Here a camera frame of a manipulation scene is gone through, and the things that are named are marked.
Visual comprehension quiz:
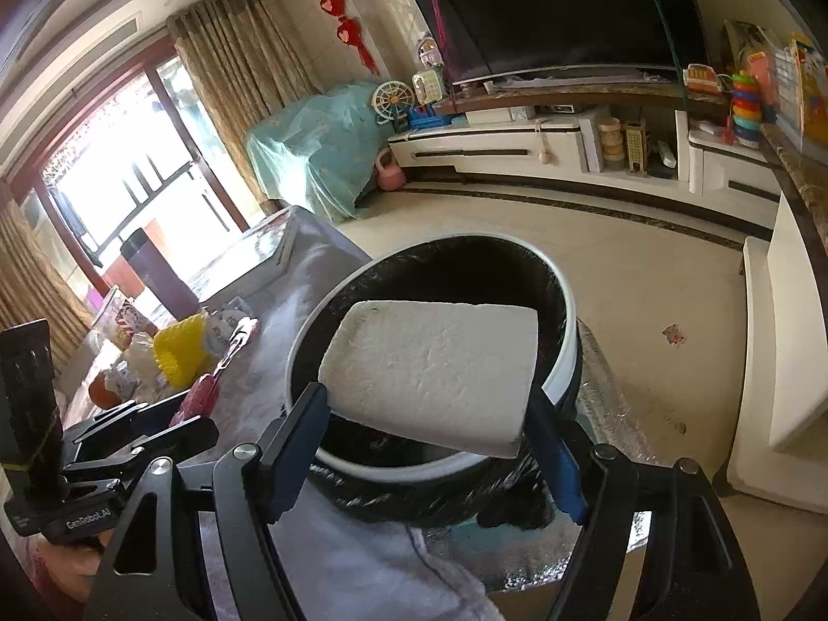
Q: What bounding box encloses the white foam block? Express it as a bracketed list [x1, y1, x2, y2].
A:
[319, 300, 539, 459]

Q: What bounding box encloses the white tissue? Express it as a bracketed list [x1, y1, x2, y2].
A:
[122, 332, 167, 402]

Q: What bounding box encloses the yellow foam fruit net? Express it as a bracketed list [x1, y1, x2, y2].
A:
[153, 311, 208, 390]

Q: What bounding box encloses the cartoon paper wrapper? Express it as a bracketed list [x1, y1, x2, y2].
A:
[202, 297, 253, 359]

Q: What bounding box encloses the white trash bin black liner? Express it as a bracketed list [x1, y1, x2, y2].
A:
[286, 234, 582, 530]

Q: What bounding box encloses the person's left hand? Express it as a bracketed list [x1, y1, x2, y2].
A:
[34, 530, 114, 603]

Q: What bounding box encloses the pink candy wrapper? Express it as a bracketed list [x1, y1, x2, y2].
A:
[170, 317, 258, 426]

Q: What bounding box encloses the silver foil floor mat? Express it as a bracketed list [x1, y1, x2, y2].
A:
[422, 322, 655, 593]

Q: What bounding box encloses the clear jar of snack balls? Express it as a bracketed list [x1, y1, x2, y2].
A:
[93, 286, 157, 350]

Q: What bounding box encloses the beige curtain left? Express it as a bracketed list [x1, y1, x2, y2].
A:
[0, 184, 93, 373]

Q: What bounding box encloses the beige curtain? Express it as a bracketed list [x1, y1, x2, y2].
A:
[166, 0, 317, 205]
[0, 184, 93, 373]

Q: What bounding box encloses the purple thermos bottle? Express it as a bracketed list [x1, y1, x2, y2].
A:
[121, 229, 201, 321]

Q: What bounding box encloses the marble top side counter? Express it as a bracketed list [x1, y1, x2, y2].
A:
[724, 124, 826, 514]

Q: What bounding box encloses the pink kettlebell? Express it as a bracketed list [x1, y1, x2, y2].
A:
[375, 147, 407, 192]

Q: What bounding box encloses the teal cloth covered armchair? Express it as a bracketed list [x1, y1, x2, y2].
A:
[246, 81, 392, 223]

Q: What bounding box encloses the white tv cabinet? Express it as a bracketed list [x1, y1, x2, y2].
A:
[389, 83, 780, 227]

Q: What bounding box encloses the toy ferris wheel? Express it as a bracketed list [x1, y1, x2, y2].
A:
[371, 80, 416, 125]

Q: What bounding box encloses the yellow toy phone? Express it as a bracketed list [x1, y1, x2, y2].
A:
[411, 67, 446, 105]

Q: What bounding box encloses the beige curtain right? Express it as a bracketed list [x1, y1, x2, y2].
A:
[166, 0, 317, 205]

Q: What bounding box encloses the red heart knot hanging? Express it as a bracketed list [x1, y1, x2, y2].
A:
[319, 0, 380, 76]

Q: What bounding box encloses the black flat screen television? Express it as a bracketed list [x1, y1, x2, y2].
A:
[414, 0, 707, 83]

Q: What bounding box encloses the yellow picture book box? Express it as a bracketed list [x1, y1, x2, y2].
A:
[775, 34, 826, 164]

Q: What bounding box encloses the colourful stacking ring toy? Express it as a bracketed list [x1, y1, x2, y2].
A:
[730, 70, 763, 149]

